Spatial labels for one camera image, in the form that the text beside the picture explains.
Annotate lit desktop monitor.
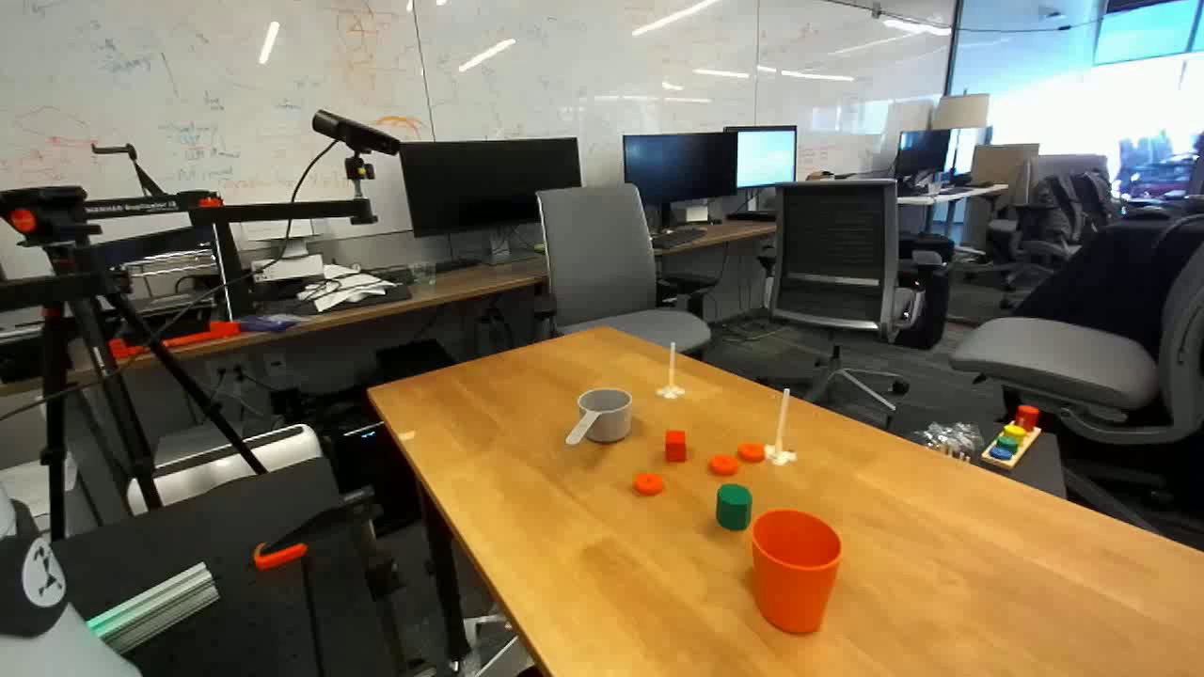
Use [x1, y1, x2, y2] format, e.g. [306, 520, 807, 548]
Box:
[728, 122, 802, 196]

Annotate large black monitor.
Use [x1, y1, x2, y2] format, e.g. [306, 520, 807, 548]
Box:
[398, 135, 584, 242]

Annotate colourful stacking toy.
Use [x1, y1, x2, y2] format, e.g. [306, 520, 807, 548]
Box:
[977, 402, 1047, 475]

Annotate gray fabric office chair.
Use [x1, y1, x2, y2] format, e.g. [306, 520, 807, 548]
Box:
[533, 183, 714, 356]

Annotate orange clamp handle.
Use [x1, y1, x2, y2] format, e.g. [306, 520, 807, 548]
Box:
[249, 537, 313, 575]

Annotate clear plastic bag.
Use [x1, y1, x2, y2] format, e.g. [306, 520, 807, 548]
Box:
[916, 416, 990, 464]

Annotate gray padded swivel chair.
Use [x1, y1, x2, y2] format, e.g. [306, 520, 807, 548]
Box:
[946, 242, 1204, 510]

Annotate beige lamp shade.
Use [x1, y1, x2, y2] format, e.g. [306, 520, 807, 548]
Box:
[930, 89, 993, 135]

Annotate orange plastic cup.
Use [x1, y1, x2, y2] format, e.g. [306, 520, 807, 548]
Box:
[748, 506, 847, 641]

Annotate white papers pile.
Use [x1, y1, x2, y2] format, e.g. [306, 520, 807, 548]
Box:
[253, 251, 401, 317]

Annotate black camera tripod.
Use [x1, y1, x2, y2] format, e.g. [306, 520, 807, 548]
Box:
[0, 140, 381, 545]

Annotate dark desktop monitor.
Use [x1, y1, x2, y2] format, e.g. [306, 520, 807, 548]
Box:
[622, 127, 741, 213]

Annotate black work table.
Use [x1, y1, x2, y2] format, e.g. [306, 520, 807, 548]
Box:
[53, 454, 425, 677]

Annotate long wooden wall desk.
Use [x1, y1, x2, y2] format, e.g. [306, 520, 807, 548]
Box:
[67, 219, 781, 381]

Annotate black distant office chair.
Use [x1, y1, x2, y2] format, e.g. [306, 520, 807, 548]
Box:
[990, 169, 1122, 286]

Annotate black camera on boom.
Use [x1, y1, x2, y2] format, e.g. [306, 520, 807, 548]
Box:
[307, 105, 407, 189]

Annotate dark draped cloth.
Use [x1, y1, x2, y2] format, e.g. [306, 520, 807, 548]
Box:
[1013, 213, 1204, 367]

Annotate black mesh office chair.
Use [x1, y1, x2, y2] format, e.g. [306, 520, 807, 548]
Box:
[763, 178, 953, 416]

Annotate green cylinder block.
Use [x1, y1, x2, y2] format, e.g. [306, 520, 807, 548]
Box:
[709, 481, 757, 535]

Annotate gray measuring cup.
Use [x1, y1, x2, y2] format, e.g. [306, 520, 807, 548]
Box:
[560, 382, 639, 450]

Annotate green metallic tube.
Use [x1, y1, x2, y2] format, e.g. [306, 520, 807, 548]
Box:
[82, 560, 227, 658]

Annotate red tool bar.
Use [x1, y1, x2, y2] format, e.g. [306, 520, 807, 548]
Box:
[105, 321, 244, 367]

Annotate small distant monitor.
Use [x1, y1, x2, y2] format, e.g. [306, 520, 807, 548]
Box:
[893, 127, 954, 196]

